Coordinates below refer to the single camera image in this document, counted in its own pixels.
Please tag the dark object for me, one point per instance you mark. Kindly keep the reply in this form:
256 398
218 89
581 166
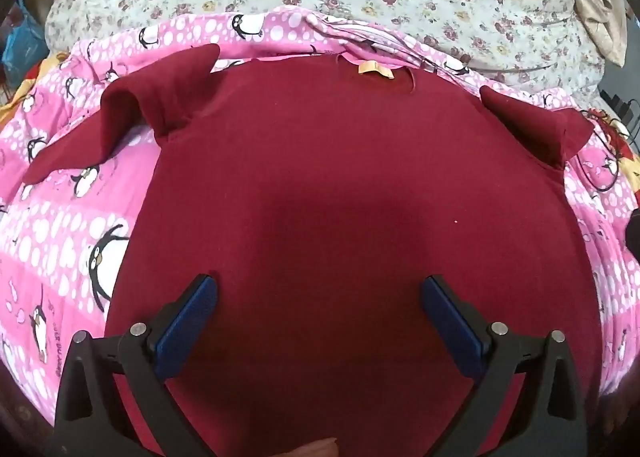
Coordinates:
622 104

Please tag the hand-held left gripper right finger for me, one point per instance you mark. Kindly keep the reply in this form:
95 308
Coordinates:
452 327

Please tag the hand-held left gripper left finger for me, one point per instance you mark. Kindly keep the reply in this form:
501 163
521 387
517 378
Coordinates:
187 322

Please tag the pink penguin print blanket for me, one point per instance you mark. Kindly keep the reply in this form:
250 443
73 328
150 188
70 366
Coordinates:
50 217

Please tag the maroon shirt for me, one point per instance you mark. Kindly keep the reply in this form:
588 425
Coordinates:
325 162

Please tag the beige cloth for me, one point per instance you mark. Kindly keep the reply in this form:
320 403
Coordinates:
595 2

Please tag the person's left hand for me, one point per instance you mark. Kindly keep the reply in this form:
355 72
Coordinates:
317 449

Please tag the blue plastic bag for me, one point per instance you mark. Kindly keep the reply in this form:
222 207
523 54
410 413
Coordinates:
22 44

